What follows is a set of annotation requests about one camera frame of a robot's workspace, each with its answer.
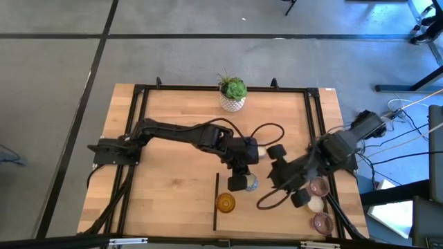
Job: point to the amber glass candle holder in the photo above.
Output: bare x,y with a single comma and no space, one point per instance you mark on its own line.
225,203

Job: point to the black aluminium table frame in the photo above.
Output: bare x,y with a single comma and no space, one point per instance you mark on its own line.
194,88

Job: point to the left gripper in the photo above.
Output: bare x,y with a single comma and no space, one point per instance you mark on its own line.
242,152

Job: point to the black floor beam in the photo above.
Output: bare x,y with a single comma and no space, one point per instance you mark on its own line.
394,192

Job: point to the black stand leg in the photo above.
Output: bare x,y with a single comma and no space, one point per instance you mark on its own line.
290,7

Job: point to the dark grey box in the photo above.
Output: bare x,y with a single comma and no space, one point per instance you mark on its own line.
427,224

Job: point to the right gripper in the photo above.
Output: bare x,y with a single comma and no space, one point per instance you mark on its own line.
285,174

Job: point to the pink glass candle holder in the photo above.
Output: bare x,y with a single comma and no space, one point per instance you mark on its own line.
322,224
320,186

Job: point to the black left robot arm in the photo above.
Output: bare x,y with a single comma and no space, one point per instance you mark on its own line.
173,133

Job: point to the grey floor object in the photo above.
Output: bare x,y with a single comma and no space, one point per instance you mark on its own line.
10,159

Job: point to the black camera rig bar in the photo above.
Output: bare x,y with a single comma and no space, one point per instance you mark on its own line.
52,242

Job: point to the silver metal bracket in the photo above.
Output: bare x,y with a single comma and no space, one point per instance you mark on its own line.
320,245
128,241

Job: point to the grey cabinet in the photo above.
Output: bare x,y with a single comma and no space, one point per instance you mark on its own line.
436,155

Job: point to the black desk leg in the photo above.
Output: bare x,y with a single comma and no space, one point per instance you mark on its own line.
398,88

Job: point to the black power adapter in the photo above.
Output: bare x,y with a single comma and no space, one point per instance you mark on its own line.
397,114

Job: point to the green artificial succulent plant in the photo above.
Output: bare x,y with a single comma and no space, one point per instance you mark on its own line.
236,90

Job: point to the person's shoe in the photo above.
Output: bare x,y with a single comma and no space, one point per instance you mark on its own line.
420,39

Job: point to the white triangle patterned pot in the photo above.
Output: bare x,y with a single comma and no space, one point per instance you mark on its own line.
231,105

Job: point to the white board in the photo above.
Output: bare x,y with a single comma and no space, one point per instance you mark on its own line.
389,219

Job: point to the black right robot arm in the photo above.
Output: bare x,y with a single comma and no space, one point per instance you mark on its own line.
339,147

